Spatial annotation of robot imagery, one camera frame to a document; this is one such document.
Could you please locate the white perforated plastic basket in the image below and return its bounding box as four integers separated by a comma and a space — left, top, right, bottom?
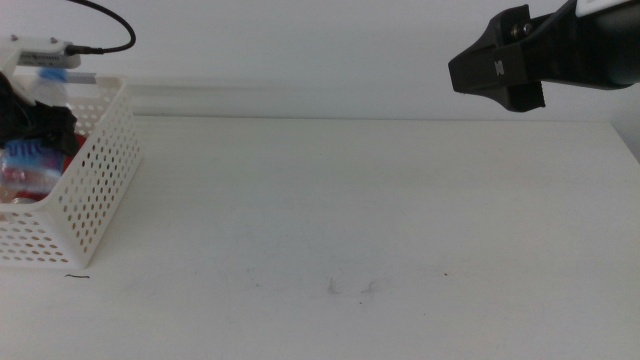
0, 74, 143, 270

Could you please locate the clear water bottle blue cap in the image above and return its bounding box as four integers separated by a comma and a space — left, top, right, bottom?
0, 68, 76, 201

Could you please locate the red cola can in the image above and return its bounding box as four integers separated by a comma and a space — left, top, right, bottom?
12, 132, 89, 205

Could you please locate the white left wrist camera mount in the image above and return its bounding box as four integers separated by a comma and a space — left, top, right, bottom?
0, 34, 82, 104

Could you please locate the black left camera cable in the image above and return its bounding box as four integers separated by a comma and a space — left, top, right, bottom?
64, 0, 137, 56

